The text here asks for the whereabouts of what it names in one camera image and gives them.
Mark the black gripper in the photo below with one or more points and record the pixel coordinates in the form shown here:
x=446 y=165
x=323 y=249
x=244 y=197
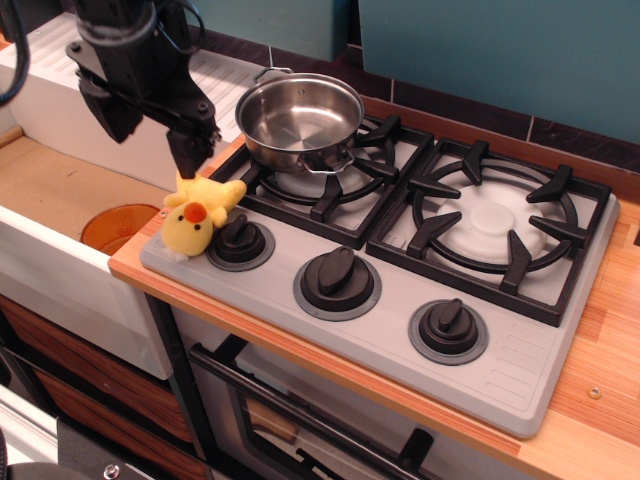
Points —
x=128 y=73

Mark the yellow stuffed duck toy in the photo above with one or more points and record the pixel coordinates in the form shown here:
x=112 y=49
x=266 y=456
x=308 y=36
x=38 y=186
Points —
x=197 y=208

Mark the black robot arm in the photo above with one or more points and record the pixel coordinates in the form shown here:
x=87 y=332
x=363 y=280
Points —
x=170 y=17

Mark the stainless steel pan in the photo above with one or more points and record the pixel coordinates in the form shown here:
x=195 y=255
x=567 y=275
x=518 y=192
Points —
x=300 y=122

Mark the white toy sink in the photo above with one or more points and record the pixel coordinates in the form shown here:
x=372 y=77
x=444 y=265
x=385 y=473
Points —
x=59 y=169

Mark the orange sink drain disc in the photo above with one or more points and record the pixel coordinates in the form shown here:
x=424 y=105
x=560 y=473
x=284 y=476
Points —
x=109 y=230

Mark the black left stove knob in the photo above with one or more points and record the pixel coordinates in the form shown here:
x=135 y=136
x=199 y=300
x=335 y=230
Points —
x=242 y=245

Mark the black stove knob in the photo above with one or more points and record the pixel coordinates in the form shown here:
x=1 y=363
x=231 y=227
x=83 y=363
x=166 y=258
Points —
x=337 y=286
x=448 y=332
x=242 y=245

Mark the black left burner grate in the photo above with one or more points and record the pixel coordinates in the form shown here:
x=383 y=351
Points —
x=345 y=207

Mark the black burner grate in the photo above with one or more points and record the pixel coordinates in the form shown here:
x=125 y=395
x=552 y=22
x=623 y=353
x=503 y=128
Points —
x=345 y=207
x=519 y=236

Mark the black middle stove knob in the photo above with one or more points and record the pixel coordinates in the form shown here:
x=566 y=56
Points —
x=337 y=286

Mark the wooden drawer fronts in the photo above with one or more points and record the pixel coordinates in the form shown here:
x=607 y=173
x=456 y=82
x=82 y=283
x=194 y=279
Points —
x=107 y=398

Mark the black right stove knob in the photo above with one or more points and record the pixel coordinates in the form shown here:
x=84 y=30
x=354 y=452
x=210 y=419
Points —
x=448 y=332

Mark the black right burner grate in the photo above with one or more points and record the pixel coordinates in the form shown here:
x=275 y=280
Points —
x=519 y=236

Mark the grey toy stove top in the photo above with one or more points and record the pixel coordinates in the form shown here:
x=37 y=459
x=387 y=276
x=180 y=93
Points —
x=509 y=386

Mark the oven door with handle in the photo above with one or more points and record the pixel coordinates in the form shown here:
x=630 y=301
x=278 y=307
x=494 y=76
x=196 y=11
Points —
x=297 y=425

